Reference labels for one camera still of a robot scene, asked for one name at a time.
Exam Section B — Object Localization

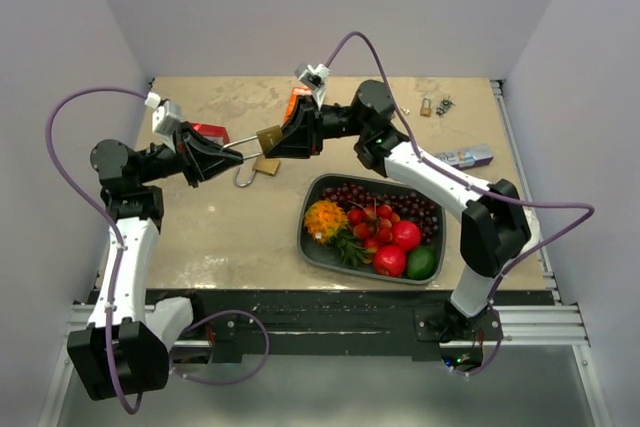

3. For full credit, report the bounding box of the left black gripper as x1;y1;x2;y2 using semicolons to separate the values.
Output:
138;122;245;189

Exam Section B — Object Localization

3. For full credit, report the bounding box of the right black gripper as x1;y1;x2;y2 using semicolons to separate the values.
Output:
263;97;368;162

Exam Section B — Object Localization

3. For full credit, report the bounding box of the brass padlock with key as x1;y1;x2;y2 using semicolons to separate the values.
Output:
222;125;283;162

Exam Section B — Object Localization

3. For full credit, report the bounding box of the large brass padlock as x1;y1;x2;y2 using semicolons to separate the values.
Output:
233;156;281;188

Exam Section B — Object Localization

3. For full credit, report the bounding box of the small brass padlock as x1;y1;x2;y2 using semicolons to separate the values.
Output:
420;97;432;117

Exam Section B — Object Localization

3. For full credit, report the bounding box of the black key bunch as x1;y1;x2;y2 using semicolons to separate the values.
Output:
436;96;455;116

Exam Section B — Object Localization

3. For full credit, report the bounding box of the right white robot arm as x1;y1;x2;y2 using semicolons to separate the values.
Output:
266;80;533;340

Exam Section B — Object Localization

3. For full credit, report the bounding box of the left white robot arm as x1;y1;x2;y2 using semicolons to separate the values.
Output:
67;122;244;401

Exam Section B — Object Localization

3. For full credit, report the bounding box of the red toothpaste box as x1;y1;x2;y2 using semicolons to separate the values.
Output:
192;123;230;145

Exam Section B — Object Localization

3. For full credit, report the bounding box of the orange razor box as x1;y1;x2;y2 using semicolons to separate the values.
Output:
283;86;311;123

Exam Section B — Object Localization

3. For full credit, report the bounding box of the grey fruit tray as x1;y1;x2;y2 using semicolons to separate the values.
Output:
298;174;446;285

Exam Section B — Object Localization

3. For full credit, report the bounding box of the orange horned melon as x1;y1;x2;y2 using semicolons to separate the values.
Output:
303;200;349;247

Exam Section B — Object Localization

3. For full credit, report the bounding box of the green pineapple leaf top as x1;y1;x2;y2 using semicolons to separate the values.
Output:
331;229;371;268

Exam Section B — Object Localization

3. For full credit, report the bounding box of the dark red grapes bunch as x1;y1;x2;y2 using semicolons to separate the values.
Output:
314;182;443;246

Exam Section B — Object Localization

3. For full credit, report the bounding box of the upper red pomegranate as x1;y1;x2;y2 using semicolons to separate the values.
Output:
391;220;422;252

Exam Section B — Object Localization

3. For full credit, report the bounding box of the red pomegranate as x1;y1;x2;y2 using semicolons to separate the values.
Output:
372;245;407;277
391;220;422;252

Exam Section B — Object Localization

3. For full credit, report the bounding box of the lower red pomegranate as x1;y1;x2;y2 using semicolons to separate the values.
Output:
372;245;407;277

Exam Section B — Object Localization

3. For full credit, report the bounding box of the green avocado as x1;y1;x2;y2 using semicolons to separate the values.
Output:
406;246;437;281

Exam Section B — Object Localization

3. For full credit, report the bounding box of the purple toothpaste box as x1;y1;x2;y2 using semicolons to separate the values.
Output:
435;144;494;170

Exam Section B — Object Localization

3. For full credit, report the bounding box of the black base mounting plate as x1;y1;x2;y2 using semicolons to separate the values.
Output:
147;289;502;365

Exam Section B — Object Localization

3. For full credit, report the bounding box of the white paper towel roll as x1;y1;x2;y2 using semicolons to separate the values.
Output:
522;210;541;252

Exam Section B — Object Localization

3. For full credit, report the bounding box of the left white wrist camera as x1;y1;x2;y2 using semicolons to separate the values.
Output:
145;92;182;151

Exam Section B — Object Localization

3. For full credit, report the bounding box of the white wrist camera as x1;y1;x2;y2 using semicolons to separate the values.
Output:
145;92;182;151
295;63;330;108

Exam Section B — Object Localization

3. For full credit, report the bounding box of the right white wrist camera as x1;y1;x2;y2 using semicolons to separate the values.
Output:
295;63;330;108

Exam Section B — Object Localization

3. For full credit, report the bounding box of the aluminium frame rail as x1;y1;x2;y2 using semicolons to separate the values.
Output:
63;304;591;348

